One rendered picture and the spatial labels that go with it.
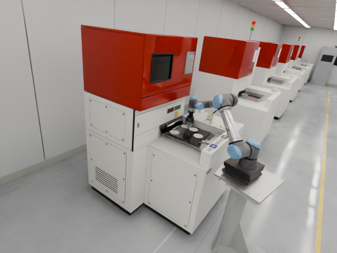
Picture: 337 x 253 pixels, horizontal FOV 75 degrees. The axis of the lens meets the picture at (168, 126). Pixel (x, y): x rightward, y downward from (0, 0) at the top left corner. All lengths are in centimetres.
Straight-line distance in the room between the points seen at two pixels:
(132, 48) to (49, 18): 144
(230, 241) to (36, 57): 280
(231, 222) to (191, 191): 46
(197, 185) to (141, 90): 95
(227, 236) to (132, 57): 180
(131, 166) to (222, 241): 113
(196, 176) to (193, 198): 24
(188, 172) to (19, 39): 218
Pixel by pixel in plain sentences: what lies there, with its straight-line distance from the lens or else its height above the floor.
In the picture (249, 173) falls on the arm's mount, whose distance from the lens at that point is 186.
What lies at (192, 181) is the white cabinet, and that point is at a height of 66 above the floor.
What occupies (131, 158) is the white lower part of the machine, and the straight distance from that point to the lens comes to 206.
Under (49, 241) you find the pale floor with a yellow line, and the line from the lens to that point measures 248.
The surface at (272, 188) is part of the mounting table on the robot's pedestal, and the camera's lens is 195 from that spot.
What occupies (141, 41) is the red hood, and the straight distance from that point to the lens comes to 170.
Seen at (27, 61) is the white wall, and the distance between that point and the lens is 292.
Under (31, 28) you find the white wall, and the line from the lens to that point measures 291.
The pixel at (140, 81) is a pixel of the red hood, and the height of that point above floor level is 147.
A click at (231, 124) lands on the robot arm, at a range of 177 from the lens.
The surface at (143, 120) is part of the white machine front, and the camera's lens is 196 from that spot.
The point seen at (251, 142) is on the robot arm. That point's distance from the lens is 180.
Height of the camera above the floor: 186
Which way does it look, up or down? 24 degrees down
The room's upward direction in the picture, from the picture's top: 7 degrees clockwise
